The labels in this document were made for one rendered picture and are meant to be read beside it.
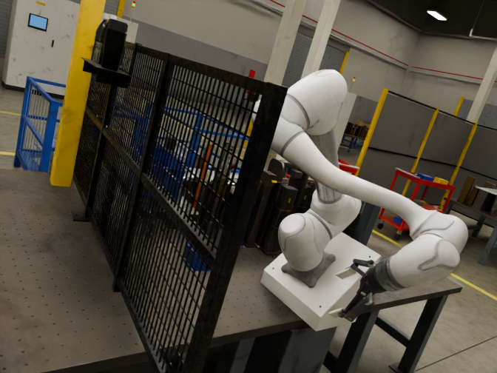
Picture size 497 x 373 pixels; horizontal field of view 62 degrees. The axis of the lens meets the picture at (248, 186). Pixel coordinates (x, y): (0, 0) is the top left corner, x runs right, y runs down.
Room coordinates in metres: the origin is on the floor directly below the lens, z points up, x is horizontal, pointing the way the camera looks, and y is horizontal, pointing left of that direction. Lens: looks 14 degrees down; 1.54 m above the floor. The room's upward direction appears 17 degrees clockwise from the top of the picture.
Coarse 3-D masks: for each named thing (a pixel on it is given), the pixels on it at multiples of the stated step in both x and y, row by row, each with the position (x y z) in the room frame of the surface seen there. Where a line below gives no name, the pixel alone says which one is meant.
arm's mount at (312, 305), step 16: (336, 240) 1.77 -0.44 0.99; (352, 240) 1.74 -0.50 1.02; (336, 256) 1.69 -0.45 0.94; (352, 256) 1.67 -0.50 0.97; (368, 256) 1.65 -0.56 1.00; (272, 272) 1.71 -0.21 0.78; (336, 272) 1.62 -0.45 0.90; (272, 288) 1.68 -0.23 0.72; (288, 288) 1.62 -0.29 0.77; (304, 288) 1.60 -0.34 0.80; (320, 288) 1.58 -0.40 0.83; (336, 288) 1.56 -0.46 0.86; (352, 288) 1.56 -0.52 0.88; (288, 304) 1.59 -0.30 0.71; (304, 304) 1.54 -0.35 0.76; (320, 304) 1.51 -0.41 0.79; (336, 304) 1.51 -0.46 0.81; (304, 320) 1.52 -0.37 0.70; (320, 320) 1.47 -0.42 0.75; (336, 320) 1.54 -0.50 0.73
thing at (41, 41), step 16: (16, 0) 8.21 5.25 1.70; (32, 0) 8.32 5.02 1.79; (48, 0) 8.50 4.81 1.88; (64, 0) 8.71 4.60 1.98; (16, 16) 8.17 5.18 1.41; (32, 16) 8.32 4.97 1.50; (48, 16) 8.53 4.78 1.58; (64, 16) 8.73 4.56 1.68; (16, 32) 8.20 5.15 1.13; (32, 32) 8.37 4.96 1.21; (48, 32) 8.56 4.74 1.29; (64, 32) 8.76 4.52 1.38; (128, 32) 9.62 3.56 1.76; (16, 48) 8.22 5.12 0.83; (32, 48) 8.40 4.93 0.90; (48, 48) 8.59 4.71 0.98; (64, 48) 8.80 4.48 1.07; (16, 64) 8.25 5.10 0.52; (32, 64) 8.43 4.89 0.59; (48, 64) 8.63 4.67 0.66; (64, 64) 8.83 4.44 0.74; (16, 80) 8.27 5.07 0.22; (48, 80) 8.66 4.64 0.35; (64, 80) 8.87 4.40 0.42
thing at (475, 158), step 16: (480, 128) 8.89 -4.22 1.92; (480, 144) 8.80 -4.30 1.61; (496, 144) 8.58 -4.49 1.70; (464, 160) 8.92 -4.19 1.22; (480, 160) 8.70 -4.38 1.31; (496, 160) 8.49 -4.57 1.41; (464, 176) 8.82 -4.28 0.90; (480, 176) 8.61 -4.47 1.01; (496, 176) 8.39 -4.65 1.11; (448, 192) 8.96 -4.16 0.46
